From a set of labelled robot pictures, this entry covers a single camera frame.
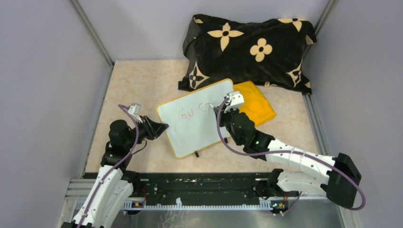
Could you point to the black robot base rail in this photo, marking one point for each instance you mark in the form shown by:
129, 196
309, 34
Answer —
231, 190

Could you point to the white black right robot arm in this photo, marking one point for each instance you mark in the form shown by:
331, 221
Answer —
292, 160

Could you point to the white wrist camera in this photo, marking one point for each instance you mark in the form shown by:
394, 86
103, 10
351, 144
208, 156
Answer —
234, 100
134, 112

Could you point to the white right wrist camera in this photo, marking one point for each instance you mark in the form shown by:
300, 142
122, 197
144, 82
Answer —
234, 100

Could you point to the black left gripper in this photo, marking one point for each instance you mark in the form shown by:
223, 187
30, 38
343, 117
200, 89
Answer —
153, 129

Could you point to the black floral pillow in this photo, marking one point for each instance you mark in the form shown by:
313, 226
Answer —
269, 53

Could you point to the yellow framed whiteboard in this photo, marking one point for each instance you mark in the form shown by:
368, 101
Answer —
191, 118

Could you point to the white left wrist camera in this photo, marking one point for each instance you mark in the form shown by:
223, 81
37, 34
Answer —
134, 112

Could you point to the yellow zippered fabric pouch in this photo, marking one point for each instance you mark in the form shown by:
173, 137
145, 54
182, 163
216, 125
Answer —
255, 106

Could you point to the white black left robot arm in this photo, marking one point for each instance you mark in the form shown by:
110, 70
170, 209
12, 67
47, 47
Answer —
114, 184

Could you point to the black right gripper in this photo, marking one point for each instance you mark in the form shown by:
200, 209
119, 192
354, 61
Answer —
223, 115

